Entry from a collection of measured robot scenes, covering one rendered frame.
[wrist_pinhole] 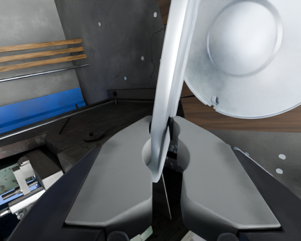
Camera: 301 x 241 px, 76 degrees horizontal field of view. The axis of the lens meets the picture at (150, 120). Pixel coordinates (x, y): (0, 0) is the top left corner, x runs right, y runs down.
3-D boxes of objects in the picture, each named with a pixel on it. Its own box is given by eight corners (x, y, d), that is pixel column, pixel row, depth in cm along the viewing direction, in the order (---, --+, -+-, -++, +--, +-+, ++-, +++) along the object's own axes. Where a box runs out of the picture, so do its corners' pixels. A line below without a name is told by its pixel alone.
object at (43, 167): (62, 169, 58) (41, 179, 54) (102, 273, 71) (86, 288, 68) (38, 148, 80) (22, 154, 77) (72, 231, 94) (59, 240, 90)
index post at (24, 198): (44, 188, 56) (5, 208, 50) (48, 196, 57) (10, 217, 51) (42, 184, 58) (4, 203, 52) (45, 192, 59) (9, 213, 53)
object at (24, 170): (28, 159, 62) (-11, 176, 56) (47, 202, 67) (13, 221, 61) (25, 155, 67) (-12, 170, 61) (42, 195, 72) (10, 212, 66)
